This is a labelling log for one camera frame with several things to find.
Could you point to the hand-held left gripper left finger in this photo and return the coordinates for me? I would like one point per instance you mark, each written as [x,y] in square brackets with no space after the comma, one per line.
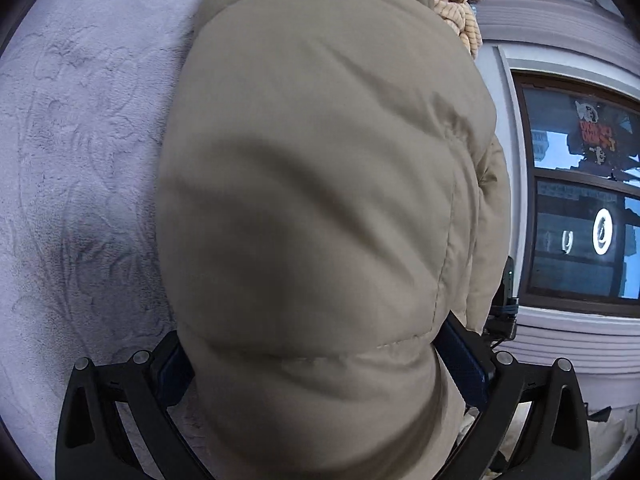
[172,372]

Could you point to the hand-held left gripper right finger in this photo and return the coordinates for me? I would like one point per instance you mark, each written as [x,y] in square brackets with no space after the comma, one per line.
[465,360]

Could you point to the khaki puffer jacket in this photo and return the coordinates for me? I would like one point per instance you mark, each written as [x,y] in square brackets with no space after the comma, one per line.
[320,220]

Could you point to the dark framed window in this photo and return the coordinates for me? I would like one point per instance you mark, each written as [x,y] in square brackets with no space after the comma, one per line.
[580,195]

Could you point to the lavender plush bed blanket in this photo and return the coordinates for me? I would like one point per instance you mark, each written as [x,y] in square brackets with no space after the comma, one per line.
[85,160]

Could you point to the cream striped cloth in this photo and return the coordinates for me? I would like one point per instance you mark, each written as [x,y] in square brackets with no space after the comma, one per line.
[457,0]

